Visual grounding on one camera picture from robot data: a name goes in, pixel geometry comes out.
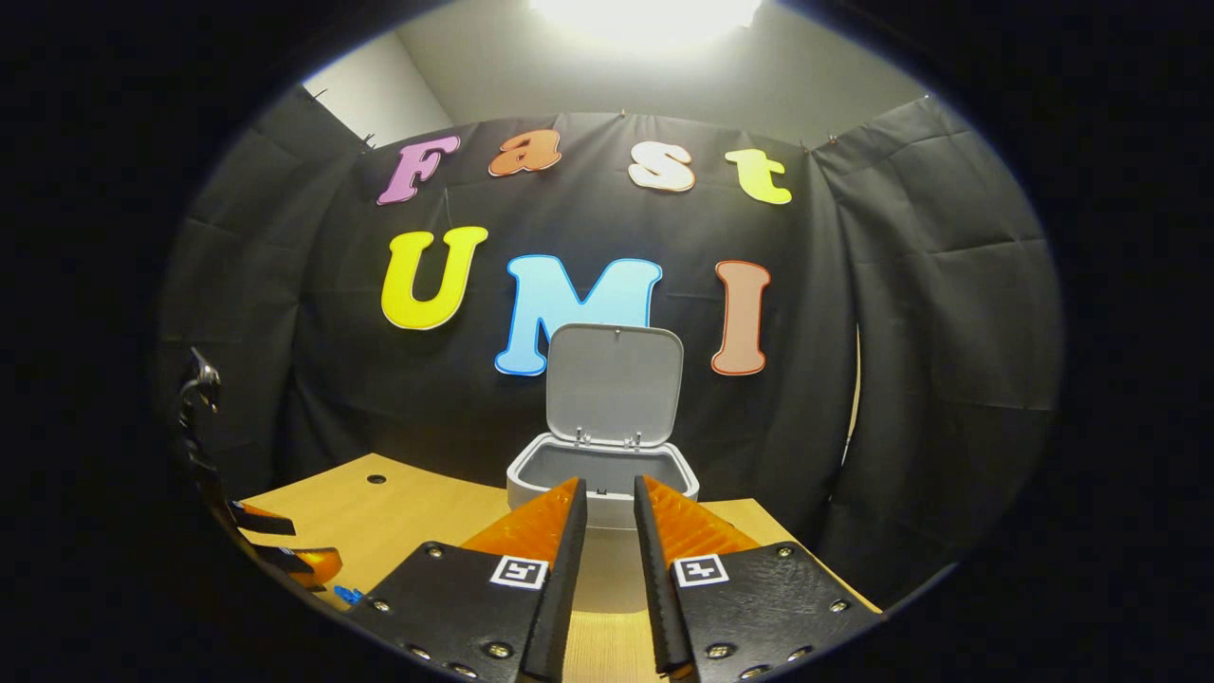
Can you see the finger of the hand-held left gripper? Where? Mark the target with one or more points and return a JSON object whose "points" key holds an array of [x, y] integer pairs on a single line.
{"points": [[313, 564], [261, 524]]}

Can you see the white desktop garbage bin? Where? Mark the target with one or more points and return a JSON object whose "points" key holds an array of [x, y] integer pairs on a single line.
{"points": [[612, 389]]}

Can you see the large ceiling light panel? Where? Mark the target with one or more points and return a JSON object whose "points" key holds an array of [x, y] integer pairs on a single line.
{"points": [[645, 19]]}

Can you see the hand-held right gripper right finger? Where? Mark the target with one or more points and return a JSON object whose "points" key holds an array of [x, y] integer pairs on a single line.
{"points": [[654, 588]]}

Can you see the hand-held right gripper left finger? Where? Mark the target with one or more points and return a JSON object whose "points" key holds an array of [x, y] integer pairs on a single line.
{"points": [[560, 588]]}

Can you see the wooden desktop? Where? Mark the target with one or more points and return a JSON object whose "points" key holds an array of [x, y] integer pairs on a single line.
{"points": [[417, 512]]}

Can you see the blue paper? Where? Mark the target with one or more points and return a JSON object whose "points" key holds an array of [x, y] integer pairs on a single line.
{"points": [[348, 596]]}

